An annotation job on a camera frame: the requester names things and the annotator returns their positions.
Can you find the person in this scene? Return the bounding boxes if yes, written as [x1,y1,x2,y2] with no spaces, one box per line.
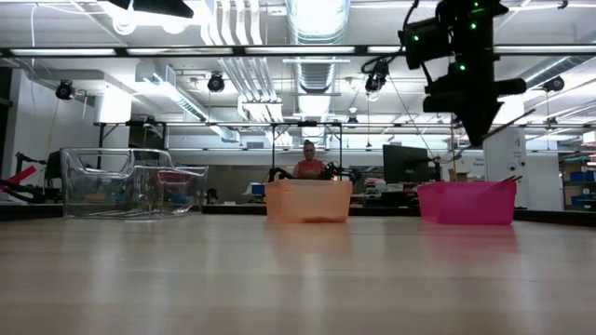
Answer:
[291,139,328,181]

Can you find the orange plastic bin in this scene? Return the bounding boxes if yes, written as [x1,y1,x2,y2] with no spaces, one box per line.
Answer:
[264,179,354,224]

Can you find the black overhead beam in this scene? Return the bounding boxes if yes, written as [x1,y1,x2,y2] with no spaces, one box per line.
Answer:
[0,45,596,59]

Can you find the white pillar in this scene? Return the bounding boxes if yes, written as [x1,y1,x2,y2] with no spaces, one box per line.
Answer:
[482,125,529,211]

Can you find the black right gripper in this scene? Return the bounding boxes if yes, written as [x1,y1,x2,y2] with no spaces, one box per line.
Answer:
[422,60,527,148]

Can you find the black computer monitor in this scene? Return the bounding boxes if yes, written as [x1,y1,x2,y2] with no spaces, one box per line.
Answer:
[44,149,64,181]
[382,144,430,185]

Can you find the silver ventilation duct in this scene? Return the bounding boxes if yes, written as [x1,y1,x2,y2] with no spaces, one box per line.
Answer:
[285,0,351,94]

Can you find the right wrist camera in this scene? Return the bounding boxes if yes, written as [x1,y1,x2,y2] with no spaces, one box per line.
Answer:
[399,17,454,71]

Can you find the black aluminium table frame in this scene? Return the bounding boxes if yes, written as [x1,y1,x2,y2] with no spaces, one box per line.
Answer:
[0,202,596,228]

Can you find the blue storage bins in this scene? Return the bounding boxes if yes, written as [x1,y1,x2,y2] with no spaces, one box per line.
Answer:
[561,157,596,210]

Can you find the clear plastic bin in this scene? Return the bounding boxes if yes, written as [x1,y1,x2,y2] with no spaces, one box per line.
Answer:
[59,147,210,221]

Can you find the black hanging camera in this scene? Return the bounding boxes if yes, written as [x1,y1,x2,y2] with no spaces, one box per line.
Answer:
[364,58,390,93]

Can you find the red plastic bin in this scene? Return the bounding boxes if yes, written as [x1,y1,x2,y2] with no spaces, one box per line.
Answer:
[416,181,519,227]

